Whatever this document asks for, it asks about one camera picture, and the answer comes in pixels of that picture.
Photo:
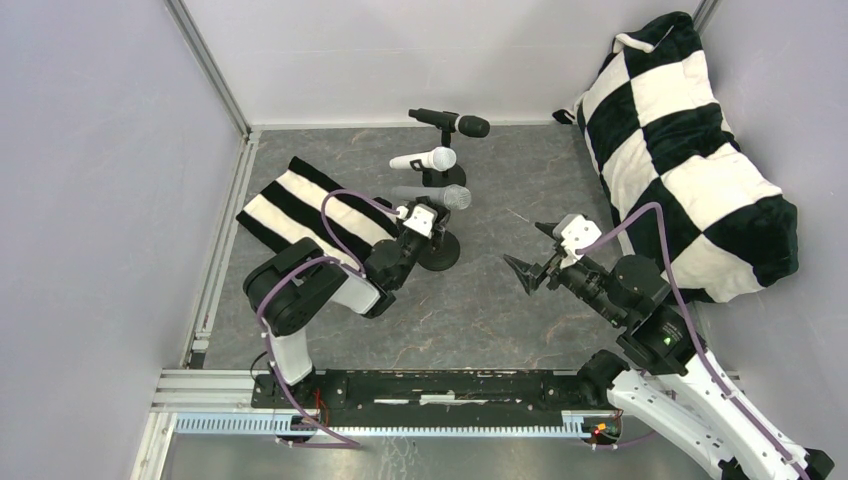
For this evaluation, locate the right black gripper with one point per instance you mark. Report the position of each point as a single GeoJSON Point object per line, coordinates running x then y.
{"type": "Point", "coordinates": [547, 267]}

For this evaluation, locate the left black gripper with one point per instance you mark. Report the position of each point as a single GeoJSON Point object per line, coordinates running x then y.
{"type": "Point", "coordinates": [411, 241]}

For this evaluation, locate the grey tube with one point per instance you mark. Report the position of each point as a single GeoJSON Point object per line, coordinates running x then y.
{"type": "Point", "coordinates": [452, 197]}

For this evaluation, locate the black mic stand with clip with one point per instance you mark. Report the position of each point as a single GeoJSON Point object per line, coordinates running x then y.
{"type": "Point", "coordinates": [456, 172]}

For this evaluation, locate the black mic stand ring holder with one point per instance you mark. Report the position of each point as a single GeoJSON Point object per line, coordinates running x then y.
{"type": "Point", "coordinates": [433, 178]}

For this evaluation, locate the white tube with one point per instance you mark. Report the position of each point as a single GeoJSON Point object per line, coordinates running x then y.
{"type": "Point", "coordinates": [439, 158]}

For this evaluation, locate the black handheld microphone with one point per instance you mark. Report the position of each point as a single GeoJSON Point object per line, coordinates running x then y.
{"type": "Point", "coordinates": [450, 122]}

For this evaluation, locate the black white striped towel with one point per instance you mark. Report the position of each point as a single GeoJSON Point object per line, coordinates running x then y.
{"type": "Point", "coordinates": [294, 206]}

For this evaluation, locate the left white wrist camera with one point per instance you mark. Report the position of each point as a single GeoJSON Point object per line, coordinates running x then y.
{"type": "Point", "coordinates": [418, 218]}

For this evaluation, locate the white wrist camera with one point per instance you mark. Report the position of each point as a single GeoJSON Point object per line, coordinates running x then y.
{"type": "Point", "coordinates": [573, 233]}
{"type": "Point", "coordinates": [418, 218]}

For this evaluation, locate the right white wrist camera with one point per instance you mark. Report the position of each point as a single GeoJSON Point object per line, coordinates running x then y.
{"type": "Point", "coordinates": [573, 233]}

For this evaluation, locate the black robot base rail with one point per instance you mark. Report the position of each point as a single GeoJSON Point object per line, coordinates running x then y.
{"type": "Point", "coordinates": [438, 398]}

